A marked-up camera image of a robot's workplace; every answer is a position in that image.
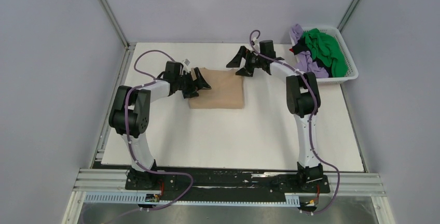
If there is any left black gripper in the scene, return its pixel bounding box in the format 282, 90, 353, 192
175, 68, 211, 99

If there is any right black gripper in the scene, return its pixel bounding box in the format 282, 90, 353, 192
227, 46, 265, 77

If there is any beige t shirt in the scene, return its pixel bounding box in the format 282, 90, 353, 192
188, 67, 245, 109

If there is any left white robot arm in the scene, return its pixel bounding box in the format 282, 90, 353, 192
108, 61, 212, 190

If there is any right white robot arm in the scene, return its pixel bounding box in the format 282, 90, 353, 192
226, 40, 324, 192

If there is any lavender t shirt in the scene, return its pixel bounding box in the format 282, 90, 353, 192
289, 24, 330, 78

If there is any black garment in basket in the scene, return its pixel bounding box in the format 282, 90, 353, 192
290, 38, 332, 78

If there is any green t shirt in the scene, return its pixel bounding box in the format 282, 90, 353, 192
302, 28, 348, 78

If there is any white plastic laundry basket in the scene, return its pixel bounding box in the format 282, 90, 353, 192
289, 24, 359, 84

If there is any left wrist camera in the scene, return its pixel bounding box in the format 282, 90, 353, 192
182, 59, 190, 67

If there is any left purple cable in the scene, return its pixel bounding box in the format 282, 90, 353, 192
117, 50, 195, 216

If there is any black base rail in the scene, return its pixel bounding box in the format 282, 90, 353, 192
137, 166, 330, 201

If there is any aluminium frame rail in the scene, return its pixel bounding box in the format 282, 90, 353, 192
73, 169, 386, 197

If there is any white slotted cable duct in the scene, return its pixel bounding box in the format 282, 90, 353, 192
84, 192, 300, 207

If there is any left corner metal post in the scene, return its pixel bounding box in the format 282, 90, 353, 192
98, 0, 129, 50

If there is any corner metal post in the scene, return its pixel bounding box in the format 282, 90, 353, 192
98, 0, 129, 50
337, 0, 361, 32

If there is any right corner metal post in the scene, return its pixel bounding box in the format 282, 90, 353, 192
337, 0, 361, 32

